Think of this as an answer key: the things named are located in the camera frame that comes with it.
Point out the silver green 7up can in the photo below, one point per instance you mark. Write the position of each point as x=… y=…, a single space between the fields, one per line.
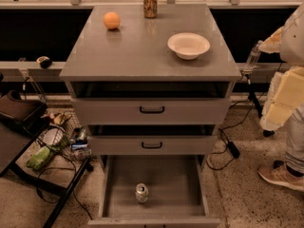
x=141 y=193

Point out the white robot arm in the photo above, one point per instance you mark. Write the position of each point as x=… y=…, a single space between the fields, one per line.
x=286 y=91

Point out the grey drawer cabinet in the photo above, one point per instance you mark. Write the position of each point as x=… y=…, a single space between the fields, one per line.
x=137 y=50

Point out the grey top drawer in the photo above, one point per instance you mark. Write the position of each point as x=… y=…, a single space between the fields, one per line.
x=151 y=102

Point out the grey drawer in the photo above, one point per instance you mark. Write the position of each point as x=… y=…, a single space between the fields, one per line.
x=152 y=139
x=151 y=102
x=176 y=195

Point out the grey middle drawer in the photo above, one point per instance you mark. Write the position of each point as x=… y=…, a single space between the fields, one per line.
x=152 y=139

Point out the grey bottom drawer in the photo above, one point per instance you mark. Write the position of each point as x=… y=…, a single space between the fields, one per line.
x=176 y=195

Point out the tall brown patterned can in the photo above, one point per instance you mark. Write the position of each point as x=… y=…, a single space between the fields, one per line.
x=150 y=8

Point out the white paper bowl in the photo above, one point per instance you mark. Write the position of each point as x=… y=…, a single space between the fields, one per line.
x=188 y=46

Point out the orange fruit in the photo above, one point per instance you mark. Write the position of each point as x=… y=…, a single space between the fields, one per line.
x=112 y=20

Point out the black side table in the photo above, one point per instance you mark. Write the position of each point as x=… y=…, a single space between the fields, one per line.
x=14 y=143

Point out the clear plastic water bottle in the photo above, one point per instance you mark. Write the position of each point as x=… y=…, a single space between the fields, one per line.
x=252 y=58

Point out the small black round device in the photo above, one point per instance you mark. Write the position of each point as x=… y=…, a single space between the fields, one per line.
x=44 y=62

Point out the black tripod stand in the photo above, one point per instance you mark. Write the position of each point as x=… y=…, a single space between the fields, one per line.
x=252 y=96

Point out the green chip bag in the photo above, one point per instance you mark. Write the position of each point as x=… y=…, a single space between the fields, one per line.
x=40 y=158

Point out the dark brown bag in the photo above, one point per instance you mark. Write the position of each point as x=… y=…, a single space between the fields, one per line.
x=13 y=108

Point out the grey trouser leg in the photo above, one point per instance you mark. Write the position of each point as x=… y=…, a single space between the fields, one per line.
x=295 y=141

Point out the tan sneaker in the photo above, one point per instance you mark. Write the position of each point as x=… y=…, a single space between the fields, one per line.
x=283 y=176

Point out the wire basket with snacks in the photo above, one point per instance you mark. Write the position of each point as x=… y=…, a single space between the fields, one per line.
x=66 y=135

